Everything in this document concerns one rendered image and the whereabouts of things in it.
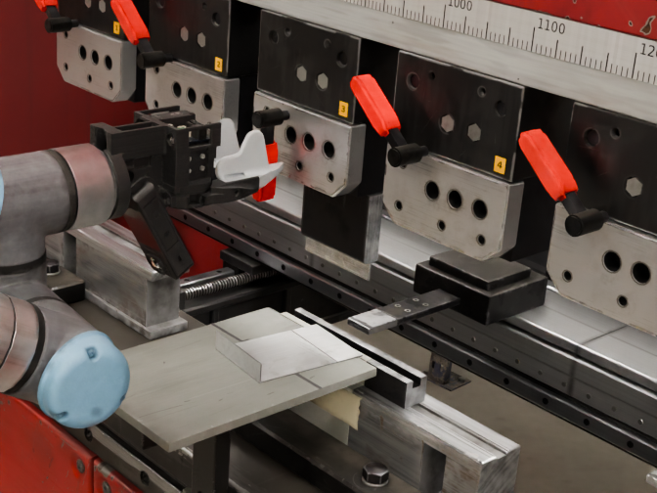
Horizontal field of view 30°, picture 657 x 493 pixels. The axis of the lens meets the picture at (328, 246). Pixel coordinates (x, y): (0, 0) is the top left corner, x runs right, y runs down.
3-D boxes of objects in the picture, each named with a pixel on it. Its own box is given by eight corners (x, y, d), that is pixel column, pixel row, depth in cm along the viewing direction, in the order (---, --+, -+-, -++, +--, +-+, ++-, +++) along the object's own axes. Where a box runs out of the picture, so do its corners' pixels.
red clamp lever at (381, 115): (351, 72, 112) (403, 159, 109) (383, 67, 114) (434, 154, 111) (341, 84, 113) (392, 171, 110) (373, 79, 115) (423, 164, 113)
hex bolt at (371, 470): (356, 478, 125) (357, 465, 124) (374, 470, 127) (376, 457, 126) (374, 490, 123) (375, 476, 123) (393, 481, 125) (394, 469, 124)
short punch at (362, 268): (299, 251, 134) (304, 169, 131) (313, 248, 136) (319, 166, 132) (362, 283, 128) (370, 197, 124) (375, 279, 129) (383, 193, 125)
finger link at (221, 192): (268, 180, 120) (191, 194, 115) (267, 196, 120) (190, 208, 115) (240, 166, 123) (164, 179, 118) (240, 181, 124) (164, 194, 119)
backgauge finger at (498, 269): (321, 320, 141) (324, 280, 139) (471, 272, 158) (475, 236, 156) (394, 359, 133) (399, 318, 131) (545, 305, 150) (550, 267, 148)
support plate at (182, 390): (64, 376, 123) (64, 367, 123) (266, 315, 140) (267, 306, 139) (168, 453, 111) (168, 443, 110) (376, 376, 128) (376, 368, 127)
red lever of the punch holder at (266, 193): (246, 200, 127) (251, 109, 124) (277, 194, 130) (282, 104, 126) (257, 205, 126) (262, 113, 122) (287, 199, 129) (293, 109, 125)
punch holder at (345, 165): (249, 161, 132) (257, 8, 126) (309, 150, 137) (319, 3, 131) (344, 202, 122) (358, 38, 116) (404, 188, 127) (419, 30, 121)
